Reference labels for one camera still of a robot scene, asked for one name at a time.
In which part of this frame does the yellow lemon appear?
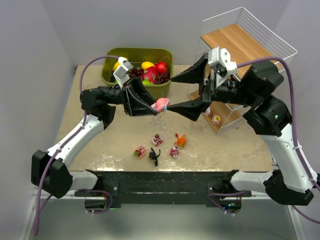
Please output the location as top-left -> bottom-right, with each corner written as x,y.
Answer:
141,61 -> 155,70

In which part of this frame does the purple grape bunch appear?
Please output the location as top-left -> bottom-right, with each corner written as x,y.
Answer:
129,67 -> 170,85

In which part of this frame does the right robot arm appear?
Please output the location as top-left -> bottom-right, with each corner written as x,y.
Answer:
168,52 -> 320,206

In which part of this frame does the pink dragon fruit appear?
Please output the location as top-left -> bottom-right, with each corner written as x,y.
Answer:
141,66 -> 159,84

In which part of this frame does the pink strawberry cake toy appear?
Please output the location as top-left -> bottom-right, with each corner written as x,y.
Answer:
151,134 -> 163,147

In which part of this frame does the pink toy blue trim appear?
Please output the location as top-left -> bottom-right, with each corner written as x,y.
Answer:
151,97 -> 170,113

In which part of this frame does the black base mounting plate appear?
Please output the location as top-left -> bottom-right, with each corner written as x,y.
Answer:
75,170 -> 251,210

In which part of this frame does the white wire wooden shelf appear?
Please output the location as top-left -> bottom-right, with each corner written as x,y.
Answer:
194,7 -> 298,135

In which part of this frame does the pink toy green top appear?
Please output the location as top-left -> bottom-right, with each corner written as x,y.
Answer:
211,114 -> 221,126

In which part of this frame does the black cat toy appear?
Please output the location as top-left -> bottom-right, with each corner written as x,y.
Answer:
148,148 -> 161,167

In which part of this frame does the pink bear strawberry toy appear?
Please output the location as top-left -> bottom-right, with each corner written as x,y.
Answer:
134,146 -> 146,159

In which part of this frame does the olive green plastic bin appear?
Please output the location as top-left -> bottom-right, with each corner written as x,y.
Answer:
100,47 -> 174,99

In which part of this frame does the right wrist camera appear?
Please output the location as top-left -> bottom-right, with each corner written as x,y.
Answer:
207,47 -> 238,90

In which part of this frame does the orange fox toy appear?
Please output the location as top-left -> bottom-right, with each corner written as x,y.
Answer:
174,133 -> 187,147

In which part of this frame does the green pear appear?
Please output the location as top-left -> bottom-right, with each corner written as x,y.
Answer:
142,80 -> 153,85

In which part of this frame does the pink red bear toy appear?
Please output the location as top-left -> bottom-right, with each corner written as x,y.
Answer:
169,146 -> 179,159

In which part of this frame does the pink toy white belly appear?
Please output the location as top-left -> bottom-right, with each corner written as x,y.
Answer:
204,107 -> 212,117

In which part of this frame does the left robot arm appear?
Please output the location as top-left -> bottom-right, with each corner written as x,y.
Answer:
31,79 -> 157,199

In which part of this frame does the red apple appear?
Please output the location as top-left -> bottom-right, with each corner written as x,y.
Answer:
155,61 -> 168,75

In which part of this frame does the yellow mango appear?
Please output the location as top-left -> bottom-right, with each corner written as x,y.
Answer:
112,61 -> 121,72

